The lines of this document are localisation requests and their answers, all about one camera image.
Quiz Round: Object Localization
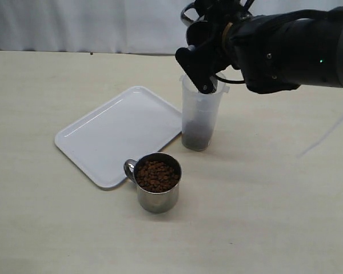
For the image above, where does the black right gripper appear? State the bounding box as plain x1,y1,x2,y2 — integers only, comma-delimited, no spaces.
175,1,246,94

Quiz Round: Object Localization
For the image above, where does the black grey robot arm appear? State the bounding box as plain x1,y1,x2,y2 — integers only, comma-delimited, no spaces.
175,1,343,94

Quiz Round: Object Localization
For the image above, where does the translucent plastic container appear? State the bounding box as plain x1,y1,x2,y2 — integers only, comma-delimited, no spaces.
180,74,229,151

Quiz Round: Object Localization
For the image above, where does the white plastic tray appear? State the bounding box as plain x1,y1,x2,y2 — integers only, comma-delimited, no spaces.
54,86,182,190

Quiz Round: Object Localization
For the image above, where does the steel mug with pellets left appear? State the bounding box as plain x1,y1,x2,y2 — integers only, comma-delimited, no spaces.
123,152,182,214

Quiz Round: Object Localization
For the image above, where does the white curtain backdrop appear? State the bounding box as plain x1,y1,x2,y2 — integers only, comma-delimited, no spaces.
0,1,343,55

